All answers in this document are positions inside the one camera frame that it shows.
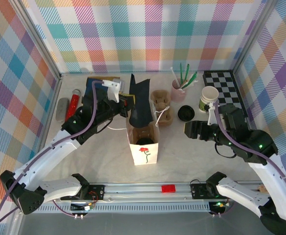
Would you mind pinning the black grey chessboard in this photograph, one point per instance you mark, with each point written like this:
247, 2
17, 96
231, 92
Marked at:
226, 85

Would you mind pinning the black plastic cup lid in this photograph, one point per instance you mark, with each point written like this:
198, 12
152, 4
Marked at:
145, 141

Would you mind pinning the small electronics board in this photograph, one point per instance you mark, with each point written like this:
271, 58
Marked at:
218, 205
84, 207

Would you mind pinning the white paper straw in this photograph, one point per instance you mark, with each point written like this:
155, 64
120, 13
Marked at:
188, 83

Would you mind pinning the red plastic block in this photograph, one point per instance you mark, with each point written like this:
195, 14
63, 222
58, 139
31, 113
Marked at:
168, 189

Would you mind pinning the small wooden tag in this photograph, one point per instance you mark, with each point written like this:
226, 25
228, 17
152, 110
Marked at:
262, 189

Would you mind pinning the grey oblong case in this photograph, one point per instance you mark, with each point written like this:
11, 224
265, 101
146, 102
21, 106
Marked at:
62, 109

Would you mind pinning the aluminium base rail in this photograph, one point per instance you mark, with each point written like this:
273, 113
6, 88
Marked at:
138, 189

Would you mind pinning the aluminium frame post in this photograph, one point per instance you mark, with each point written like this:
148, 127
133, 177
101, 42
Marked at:
38, 40
250, 36

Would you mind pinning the green paper cup stack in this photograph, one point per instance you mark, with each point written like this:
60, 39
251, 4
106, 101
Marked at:
205, 102

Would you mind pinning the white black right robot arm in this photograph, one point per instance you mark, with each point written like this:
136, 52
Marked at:
274, 186

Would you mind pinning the blue paper napkin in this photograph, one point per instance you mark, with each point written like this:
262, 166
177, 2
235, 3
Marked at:
89, 83

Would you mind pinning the white flower paper bag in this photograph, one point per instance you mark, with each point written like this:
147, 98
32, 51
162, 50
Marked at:
144, 156

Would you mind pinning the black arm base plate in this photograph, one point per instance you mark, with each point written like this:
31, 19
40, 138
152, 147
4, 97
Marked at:
97, 192
199, 192

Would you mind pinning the red glitter tube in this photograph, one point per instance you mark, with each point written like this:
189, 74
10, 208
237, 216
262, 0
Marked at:
73, 105

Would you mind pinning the white plastic straw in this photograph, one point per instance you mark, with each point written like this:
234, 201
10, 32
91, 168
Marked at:
173, 74

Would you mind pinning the pink straw holder cup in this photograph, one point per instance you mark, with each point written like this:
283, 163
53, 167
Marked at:
178, 95

